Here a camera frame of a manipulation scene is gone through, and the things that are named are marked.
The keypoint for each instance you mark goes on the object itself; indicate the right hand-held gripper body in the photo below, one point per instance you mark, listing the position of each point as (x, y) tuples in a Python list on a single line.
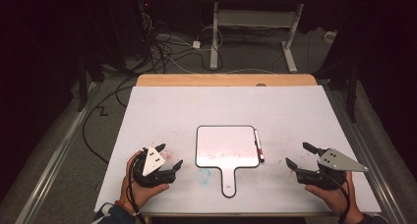
[(337, 161)]

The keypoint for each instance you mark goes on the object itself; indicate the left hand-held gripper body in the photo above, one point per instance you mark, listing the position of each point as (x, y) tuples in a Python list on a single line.
[(154, 161)]

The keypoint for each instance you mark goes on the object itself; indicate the white marker with red cap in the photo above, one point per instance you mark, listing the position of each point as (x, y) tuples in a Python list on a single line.
[(259, 145)]

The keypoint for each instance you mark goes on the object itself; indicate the person's left hand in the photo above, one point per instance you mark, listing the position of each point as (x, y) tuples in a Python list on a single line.
[(141, 194)]

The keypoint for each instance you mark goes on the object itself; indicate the person's right hand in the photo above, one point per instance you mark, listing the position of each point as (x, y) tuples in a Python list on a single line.
[(331, 197)]

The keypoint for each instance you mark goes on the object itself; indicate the large white table sheet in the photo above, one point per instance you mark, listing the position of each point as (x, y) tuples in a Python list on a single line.
[(164, 112)]

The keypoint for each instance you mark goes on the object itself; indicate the black metal stand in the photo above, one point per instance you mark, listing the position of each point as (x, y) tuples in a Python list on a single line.
[(82, 86)]

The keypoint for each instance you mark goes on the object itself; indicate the white power adapter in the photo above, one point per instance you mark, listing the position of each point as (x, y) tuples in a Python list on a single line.
[(196, 44)]

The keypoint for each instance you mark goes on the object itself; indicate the black device with red light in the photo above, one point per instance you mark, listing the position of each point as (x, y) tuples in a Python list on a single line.
[(143, 8)]

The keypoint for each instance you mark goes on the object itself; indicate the white-legged desk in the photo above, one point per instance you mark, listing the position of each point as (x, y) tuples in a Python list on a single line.
[(255, 18)]

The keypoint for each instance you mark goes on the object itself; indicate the metal floor rail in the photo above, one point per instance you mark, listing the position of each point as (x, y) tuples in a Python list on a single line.
[(52, 165), (370, 158)]

